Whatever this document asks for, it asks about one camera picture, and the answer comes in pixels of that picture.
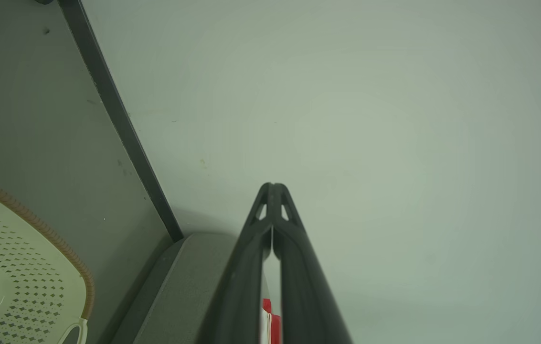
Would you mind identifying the dark grey baseboard strip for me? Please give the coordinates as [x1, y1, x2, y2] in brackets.
[58, 0, 185, 243]

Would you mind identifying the cream perforated laundry basket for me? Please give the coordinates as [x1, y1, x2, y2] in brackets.
[0, 177, 95, 344]

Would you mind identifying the red and white jersey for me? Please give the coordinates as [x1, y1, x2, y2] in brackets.
[260, 275, 282, 344]

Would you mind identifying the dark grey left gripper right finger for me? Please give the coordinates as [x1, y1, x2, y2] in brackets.
[273, 183, 353, 344]

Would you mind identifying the grey fabric ottoman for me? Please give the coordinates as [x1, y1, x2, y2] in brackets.
[110, 233, 237, 344]

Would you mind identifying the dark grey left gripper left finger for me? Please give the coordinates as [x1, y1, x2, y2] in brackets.
[196, 183, 276, 344]

